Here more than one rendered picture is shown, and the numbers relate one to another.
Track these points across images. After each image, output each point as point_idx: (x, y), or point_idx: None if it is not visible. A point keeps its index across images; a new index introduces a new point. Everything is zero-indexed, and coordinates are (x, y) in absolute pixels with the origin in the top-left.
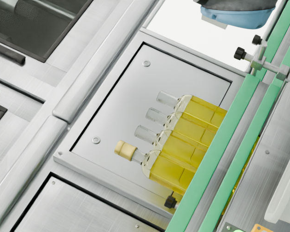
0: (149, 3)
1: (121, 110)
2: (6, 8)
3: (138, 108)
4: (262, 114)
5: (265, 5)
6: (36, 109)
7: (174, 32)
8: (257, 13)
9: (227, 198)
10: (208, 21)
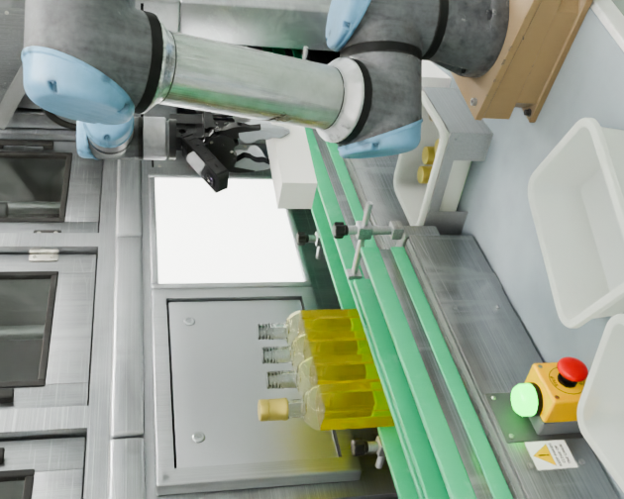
0: (139, 256)
1: (202, 386)
2: None
3: (221, 374)
4: (411, 278)
5: (419, 114)
6: (77, 449)
7: (195, 273)
8: (418, 124)
9: (458, 374)
10: (288, 206)
